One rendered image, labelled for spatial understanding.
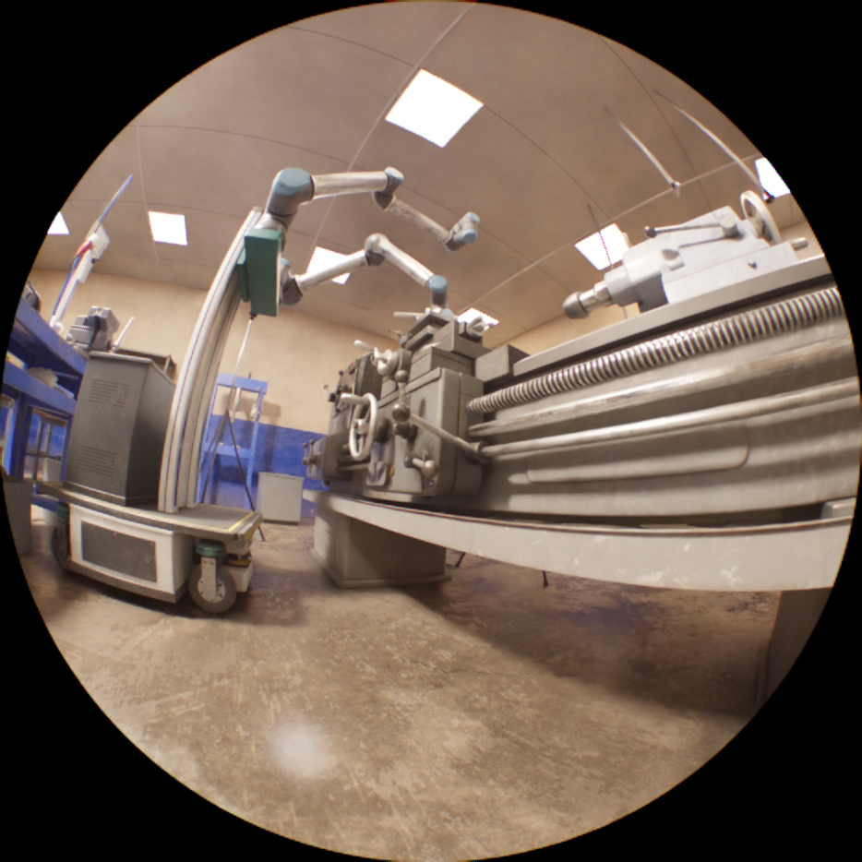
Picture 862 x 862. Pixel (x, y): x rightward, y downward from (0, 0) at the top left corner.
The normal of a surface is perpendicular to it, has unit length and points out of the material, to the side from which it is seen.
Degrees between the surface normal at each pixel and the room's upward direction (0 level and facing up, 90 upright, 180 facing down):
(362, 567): 90
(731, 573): 90
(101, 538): 90
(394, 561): 90
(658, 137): 180
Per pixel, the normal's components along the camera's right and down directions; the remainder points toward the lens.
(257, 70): -0.07, 0.98
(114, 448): 0.43, -0.16
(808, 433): -0.84, -0.17
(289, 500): 0.62, -0.12
